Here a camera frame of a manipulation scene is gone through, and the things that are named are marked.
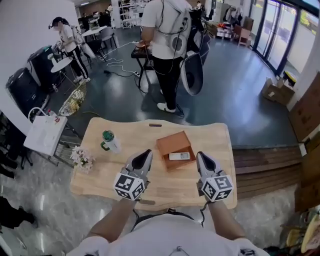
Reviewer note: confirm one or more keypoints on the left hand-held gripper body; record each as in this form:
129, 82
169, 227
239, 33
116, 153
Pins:
128, 186

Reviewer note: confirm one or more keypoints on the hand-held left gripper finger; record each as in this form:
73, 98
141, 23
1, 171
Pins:
130, 160
150, 162

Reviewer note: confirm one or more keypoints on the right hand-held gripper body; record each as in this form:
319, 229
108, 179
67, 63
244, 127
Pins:
216, 187

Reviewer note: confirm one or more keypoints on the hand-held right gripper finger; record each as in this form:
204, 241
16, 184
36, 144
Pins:
212, 162
198, 165

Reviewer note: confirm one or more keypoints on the white remote control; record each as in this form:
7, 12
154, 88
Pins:
178, 156

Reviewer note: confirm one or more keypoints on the brown storage box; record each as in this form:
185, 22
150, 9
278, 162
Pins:
172, 142

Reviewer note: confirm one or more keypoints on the person's right forearm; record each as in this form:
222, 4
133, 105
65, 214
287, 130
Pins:
222, 220

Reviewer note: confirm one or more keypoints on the person's left forearm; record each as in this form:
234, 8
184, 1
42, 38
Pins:
112, 220

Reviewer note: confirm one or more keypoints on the white tumbler with green lid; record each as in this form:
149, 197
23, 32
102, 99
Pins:
112, 143

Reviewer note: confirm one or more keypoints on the white flower bouquet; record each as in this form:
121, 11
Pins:
82, 157

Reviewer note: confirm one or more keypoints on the dark wooden steps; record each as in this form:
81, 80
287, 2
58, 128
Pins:
265, 170

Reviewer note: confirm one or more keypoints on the person's white shirt torso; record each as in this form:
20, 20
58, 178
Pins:
162, 237

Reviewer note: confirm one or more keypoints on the white paper bag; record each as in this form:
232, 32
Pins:
45, 135

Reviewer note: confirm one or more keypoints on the clear bottle with red cap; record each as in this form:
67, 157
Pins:
53, 115

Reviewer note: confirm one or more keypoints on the open cardboard boxes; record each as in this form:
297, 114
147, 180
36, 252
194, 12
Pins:
277, 92

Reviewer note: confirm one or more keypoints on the large cardboard box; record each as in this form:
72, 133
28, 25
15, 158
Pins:
307, 112

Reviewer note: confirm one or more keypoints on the black folding stand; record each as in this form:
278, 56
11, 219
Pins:
140, 52

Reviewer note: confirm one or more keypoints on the small white round table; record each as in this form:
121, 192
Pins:
61, 65

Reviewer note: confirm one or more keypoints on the black cabinet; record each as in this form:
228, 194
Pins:
41, 65
22, 87

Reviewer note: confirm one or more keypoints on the white shelf unit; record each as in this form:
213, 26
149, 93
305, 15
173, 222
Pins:
125, 15

